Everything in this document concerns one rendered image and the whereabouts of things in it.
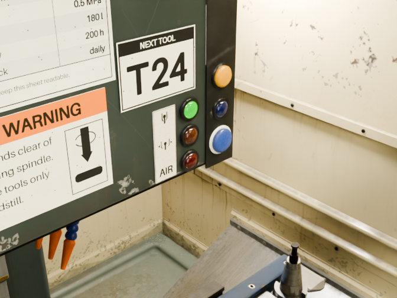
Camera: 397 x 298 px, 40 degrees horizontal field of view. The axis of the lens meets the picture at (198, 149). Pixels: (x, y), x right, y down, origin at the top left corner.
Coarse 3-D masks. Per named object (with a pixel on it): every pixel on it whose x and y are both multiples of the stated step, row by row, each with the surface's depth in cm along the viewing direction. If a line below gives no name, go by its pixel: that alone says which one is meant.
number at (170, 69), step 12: (180, 48) 56; (156, 60) 54; (168, 60) 55; (180, 60) 56; (156, 72) 55; (168, 72) 56; (180, 72) 57; (156, 84) 55; (168, 84) 56; (180, 84) 58
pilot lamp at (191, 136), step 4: (192, 128) 61; (188, 132) 60; (192, 132) 61; (196, 132) 61; (188, 136) 60; (192, 136) 61; (196, 136) 61; (184, 140) 61; (188, 140) 61; (192, 140) 61
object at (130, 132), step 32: (128, 0) 50; (160, 0) 52; (192, 0) 55; (128, 32) 51; (64, 96) 49; (192, 96) 60; (128, 128) 55; (128, 160) 56; (96, 192) 55; (128, 192) 58; (32, 224) 51; (64, 224) 54; (0, 256) 51
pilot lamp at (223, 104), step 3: (222, 102) 63; (225, 102) 63; (219, 105) 62; (222, 105) 63; (225, 105) 63; (216, 108) 62; (219, 108) 62; (222, 108) 63; (225, 108) 63; (216, 111) 62; (219, 111) 63; (222, 111) 63; (225, 111) 63; (216, 114) 63; (219, 114) 63; (222, 114) 63
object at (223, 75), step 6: (222, 66) 60; (228, 66) 61; (216, 72) 60; (222, 72) 60; (228, 72) 61; (216, 78) 60; (222, 78) 61; (228, 78) 61; (216, 84) 61; (222, 84) 61
